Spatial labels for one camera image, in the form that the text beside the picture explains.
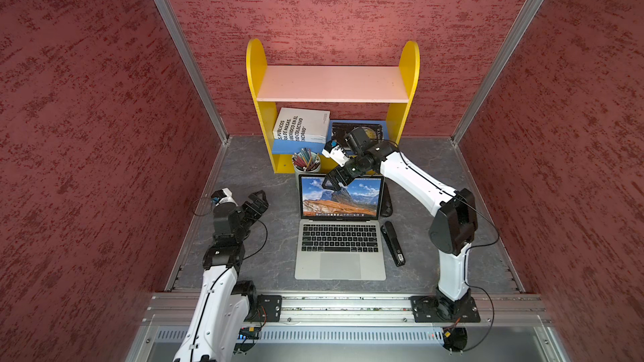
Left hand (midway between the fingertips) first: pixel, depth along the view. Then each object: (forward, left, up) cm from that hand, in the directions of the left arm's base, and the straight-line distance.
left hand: (258, 203), depth 82 cm
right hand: (+7, -25, +2) cm, 26 cm away
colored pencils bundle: (+20, -15, -1) cm, 25 cm away
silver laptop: (-6, -28, -13) cm, 31 cm away
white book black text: (+34, -12, +4) cm, 37 cm away
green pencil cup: (+13, -12, 0) cm, 18 cm away
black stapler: (-12, -47, -12) cm, 50 cm away
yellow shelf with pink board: (+48, -27, -1) cm, 55 cm away
